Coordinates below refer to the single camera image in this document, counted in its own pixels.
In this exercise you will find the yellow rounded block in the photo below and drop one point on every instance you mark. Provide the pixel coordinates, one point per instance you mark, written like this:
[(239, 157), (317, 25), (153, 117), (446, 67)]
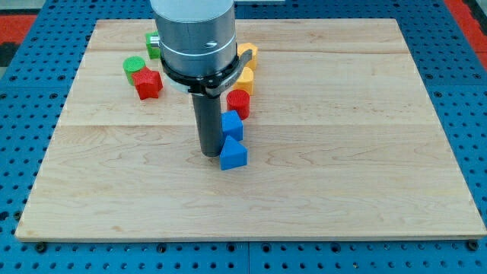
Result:
[(246, 81)]

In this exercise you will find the red star block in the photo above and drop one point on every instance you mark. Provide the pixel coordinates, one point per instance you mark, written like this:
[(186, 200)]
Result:
[(148, 83)]

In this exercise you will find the blue cube block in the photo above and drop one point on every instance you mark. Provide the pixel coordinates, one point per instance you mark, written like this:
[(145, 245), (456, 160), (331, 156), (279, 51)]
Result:
[(232, 125)]

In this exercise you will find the wooden board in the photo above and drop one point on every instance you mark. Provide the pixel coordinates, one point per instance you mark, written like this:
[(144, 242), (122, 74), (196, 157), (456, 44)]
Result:
[(343, 145)]

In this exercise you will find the green cylinder block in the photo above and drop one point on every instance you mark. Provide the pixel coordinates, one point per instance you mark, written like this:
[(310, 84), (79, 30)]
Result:
[(132, 65)]

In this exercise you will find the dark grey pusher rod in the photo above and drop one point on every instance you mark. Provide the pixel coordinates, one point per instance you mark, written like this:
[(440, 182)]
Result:
[(208, 120)]

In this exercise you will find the red cylinder block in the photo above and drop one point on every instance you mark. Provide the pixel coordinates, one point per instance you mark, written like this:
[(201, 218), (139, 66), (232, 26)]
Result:
[(239, 100)]

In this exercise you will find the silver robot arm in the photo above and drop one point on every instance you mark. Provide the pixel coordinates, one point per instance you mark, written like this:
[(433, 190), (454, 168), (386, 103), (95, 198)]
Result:
[(198, 45)]

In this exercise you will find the green star block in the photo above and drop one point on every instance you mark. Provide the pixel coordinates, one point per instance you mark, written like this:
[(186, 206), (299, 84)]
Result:
[(152, 45)]

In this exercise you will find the yellow hexagon block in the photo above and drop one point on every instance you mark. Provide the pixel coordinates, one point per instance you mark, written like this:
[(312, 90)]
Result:
[(248, 52)]

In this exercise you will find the blue triangle block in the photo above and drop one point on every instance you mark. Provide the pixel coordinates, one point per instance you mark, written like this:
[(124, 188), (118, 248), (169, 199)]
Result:
[(233, 154)]

